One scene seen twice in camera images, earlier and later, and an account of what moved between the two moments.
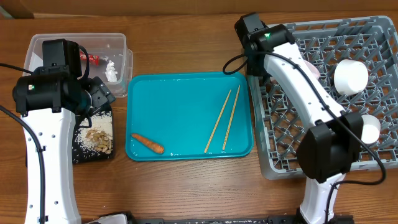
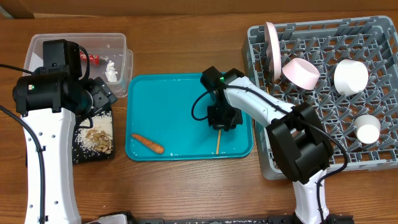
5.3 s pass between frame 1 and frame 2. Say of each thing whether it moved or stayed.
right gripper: moved
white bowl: stayed
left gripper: stayed
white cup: stayed
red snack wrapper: stayed
